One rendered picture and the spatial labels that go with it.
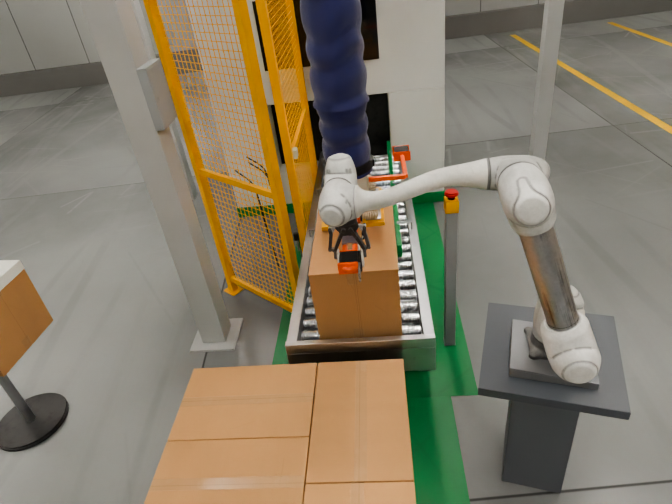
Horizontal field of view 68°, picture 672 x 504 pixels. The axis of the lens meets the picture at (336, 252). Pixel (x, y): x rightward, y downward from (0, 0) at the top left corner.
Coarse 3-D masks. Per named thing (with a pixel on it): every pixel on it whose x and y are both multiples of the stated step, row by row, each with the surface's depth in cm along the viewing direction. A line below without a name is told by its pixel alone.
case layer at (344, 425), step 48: (192, 384) 232; (240, 384) 228; (288, 384) 225; (336, 384) 222; (384, 384) 219; (192, 432) 209; (240, 432) 207; (288, 432) 204; (336, 432) 201; (384, 432) 199; (192, 480) 191; (240, 480) 189; (288, 480) 186; (336, 480) 184; (384, 480) 182
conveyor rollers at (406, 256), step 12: (384, 156) 418; (384, 168) 402; (396, 168) 401; (396, 180) 379; (408, 240) 312; (408, 252) 306; (408, 264) 289; (408, 276) 282; (408, 288) 275; (312, 300) 273; (312, 312) 265; (312, 324) 257; (312, 336) 250
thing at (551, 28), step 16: (560, 0) 400; (544, 16) 415; (560, 16) 407; (144, 32) 431; (544, 32) 418; (560, 32) 414; (544, 48) 421; (544, 64) 428; (544, 80) 435; (544, 96) 443; (544, 112) 451; (176, 128) 485; (544, 128) 459; (176, 144) 485; (544, 144) 468; (192, 192) 514
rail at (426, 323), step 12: (408, 204) 337; (408, 216) 324; (408, 228) 315; (420, 252) 289; (420, 264) 280; (420, 276) 271; (420, 288) 262; (420, 300) 254; (420, 312) 247; (420, 324) 255; (432, 324) 239
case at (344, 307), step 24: (384, 216) 258; (384, 240) 239; (312, 264) 230; (336, 264) 227; (384, 264) 223; (312, 288) 227; (336, 288) 227; (360, 288) 226; (384, 288) 225; (336, 312) 235; (360, 312) 234; (384, 312) 233; (336, 336) 243; (360, 336) 242
